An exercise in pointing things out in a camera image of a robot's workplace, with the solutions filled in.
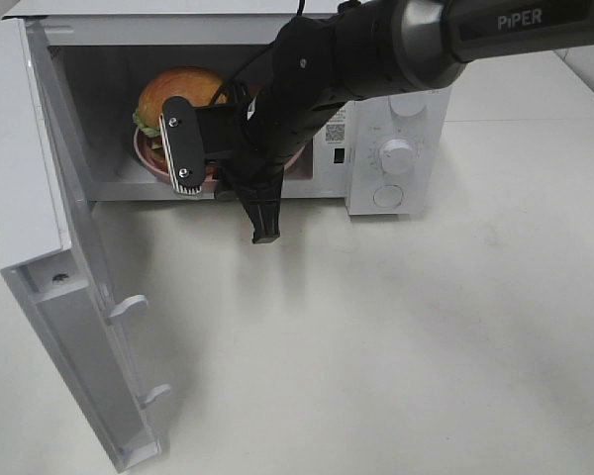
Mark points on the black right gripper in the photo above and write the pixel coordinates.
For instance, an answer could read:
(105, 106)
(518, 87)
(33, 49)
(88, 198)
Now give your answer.
(262, 139)

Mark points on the round white door button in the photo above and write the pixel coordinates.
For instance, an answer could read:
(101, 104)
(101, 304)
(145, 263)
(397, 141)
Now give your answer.
(388, 197)

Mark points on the pink round plate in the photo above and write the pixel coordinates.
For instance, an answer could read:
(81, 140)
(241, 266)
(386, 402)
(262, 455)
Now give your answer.
(150, 154)

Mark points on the toy hamburger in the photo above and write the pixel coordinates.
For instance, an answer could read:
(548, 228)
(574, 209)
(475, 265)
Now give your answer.
(195, 84)

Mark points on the white round knob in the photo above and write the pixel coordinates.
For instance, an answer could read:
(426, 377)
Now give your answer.
(397, 157)
(408, 105)

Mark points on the white microwave door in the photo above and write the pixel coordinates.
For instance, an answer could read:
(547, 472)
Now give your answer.
(51, 256)

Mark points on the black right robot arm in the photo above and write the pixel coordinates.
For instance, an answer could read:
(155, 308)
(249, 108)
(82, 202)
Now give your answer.
(374, 49)

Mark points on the white microwave oven body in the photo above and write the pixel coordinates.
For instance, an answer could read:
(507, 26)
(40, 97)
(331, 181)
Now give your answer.
(109, 50)

